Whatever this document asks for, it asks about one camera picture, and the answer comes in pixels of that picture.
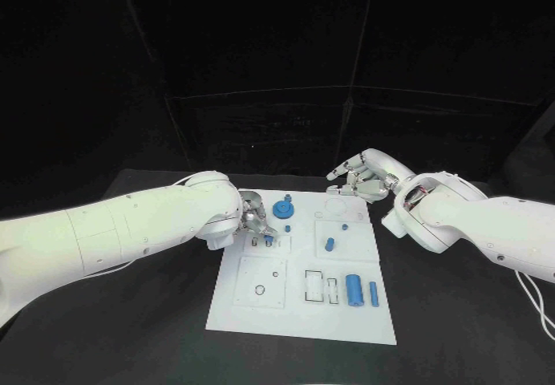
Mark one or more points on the large blue cylinder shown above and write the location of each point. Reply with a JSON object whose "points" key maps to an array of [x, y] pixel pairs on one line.
{"points": [[354, 290]]}

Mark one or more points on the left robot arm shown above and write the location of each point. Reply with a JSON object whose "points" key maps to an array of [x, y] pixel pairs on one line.
{"points": [[113, 228]]}

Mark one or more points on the thin blue cylinder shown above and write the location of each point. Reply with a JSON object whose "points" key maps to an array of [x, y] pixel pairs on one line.
{"points": [[374, 294]]}

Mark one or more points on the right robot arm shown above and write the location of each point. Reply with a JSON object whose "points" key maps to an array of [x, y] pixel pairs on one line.
{"points": [[469, 222]]}

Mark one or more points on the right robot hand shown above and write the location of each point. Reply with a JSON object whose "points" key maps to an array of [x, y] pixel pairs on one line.
{"points": [[372, 177]]}

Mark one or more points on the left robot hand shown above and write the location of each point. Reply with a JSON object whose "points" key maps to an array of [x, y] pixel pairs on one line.
{"points": [[254, 215]]}

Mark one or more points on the blue gear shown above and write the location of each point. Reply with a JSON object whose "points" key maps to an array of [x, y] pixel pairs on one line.
{"points": [[283, 208]]}

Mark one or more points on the white task board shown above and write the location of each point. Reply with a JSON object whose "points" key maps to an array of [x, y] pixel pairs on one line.
{"points": [[303, 270]]}

